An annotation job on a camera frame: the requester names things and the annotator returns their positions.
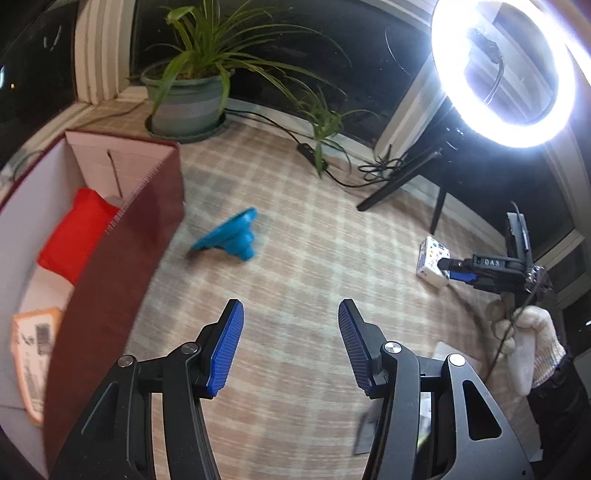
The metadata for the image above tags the white dotted small box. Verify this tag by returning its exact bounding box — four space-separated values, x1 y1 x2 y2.
416 235 451 289

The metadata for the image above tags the face mask package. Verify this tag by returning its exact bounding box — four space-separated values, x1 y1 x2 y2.
352 340 484 458

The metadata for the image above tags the red soft pouch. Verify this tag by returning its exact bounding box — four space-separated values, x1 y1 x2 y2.
37 188 119 285

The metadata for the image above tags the right white gloved hand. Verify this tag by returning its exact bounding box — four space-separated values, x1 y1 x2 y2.
485 300 566 397

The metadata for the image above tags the dark red storage box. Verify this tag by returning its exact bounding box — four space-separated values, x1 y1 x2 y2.
1 129 184 479

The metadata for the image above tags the black tripod stand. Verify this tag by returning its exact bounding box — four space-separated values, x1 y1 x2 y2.
356 99 465 235

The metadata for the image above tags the orange labelled packet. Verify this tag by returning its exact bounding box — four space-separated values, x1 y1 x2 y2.
11 307 62 426

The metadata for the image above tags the small green plant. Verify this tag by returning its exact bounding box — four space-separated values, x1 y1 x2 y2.
287 76 378 178

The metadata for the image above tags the large potted green plant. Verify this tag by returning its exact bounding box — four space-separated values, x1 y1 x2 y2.
140 1 344 142

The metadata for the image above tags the black power cable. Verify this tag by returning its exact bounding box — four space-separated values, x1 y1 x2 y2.
224 108 408 190

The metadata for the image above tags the white ring light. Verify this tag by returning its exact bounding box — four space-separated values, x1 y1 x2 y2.
431 1 590 149

